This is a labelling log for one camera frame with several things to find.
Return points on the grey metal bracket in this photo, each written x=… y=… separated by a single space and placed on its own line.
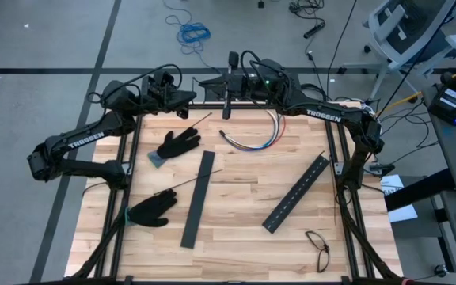
x=339 y=169

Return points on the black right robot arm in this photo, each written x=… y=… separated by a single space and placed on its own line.
x=323 y=115

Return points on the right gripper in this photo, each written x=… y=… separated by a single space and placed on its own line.
x=240 y=86

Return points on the white paper sheet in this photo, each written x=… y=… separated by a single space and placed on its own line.
x=404 y=213

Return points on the black aluminium table frame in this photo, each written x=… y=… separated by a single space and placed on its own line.
x=119 y=237

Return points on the black-framed eyeglasses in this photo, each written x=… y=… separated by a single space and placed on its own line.
x=325 y=248

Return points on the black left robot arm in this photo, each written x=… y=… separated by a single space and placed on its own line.
x=85 y=140

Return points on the grey mesh office chair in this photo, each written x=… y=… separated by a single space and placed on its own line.
x=394 y=47

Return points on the black chair caster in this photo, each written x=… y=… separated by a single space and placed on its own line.
x=441 y=271

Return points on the black device blue light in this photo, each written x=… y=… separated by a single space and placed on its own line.
x=445 y=105

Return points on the black clamp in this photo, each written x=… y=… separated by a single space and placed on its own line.
x=382 y=169

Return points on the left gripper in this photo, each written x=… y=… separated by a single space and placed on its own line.
x=156 y=89

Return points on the black work glove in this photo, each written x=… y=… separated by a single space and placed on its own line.
x=150 y=210
x=176 y=148

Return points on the flat black duct cover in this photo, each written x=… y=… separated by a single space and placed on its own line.
x=198 y=198

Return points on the black desk crossbar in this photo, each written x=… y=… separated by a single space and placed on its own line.
x=422 y=190

